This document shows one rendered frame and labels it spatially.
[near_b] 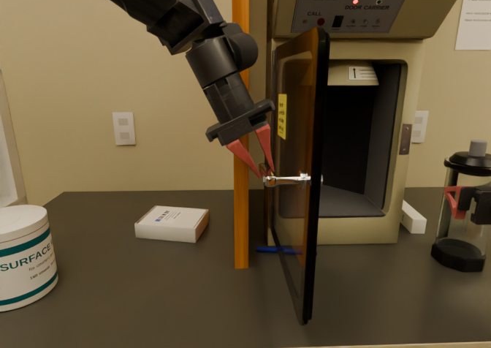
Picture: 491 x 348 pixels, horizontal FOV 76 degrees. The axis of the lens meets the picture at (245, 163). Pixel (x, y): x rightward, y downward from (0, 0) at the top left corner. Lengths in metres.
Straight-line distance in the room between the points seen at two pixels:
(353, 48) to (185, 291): 0.59
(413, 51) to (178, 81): 0.71
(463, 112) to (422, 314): 0.88
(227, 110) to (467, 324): 0.53
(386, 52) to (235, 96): 0.41
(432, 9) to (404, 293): 0.53
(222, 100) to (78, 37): 0.85
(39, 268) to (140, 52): 0.73
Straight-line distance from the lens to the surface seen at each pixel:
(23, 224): 0.67
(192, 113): 1.13
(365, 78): 0.76
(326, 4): 0.64
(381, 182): 0.85
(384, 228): 0.85
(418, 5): 0.70
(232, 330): 0.58
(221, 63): 0.43
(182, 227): 0.81
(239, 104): 0.43
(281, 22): 0.65
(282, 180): 0.42
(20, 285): 0.71
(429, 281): 0.77
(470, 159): 0.76
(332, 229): 0.80
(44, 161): 1.33
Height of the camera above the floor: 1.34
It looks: 15 degrees down
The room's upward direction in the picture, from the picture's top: straight up
